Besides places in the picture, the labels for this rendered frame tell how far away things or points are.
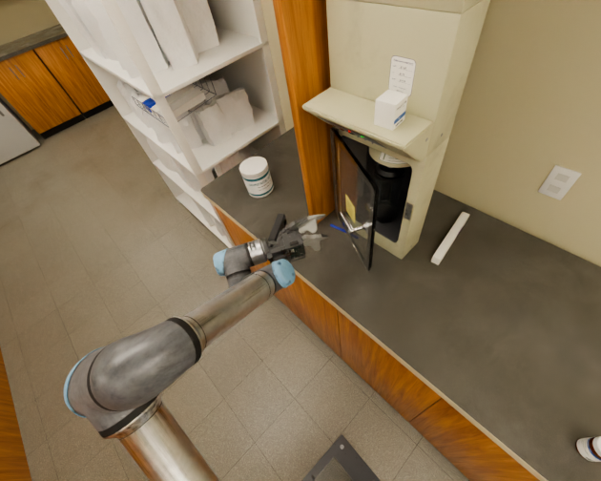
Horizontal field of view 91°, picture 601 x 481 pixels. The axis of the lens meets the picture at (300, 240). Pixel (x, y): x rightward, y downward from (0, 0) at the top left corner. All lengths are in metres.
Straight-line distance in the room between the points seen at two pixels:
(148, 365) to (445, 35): 0.77
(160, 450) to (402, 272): 0.87
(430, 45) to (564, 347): 0.91
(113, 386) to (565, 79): 1.23
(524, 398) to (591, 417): 0.15
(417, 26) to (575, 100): 0.57
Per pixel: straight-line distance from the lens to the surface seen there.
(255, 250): 0.88
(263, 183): 1.40
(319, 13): 0.93
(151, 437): 0.69
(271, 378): 2.01
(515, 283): 1.24
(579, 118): 1.17
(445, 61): 0.72
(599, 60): 1.12
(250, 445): 1.99
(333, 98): 0.87
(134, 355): 0.55
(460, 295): 1.15
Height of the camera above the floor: 1.91
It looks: 52 degrees down
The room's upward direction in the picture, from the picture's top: 13 degrees counter-clockwise
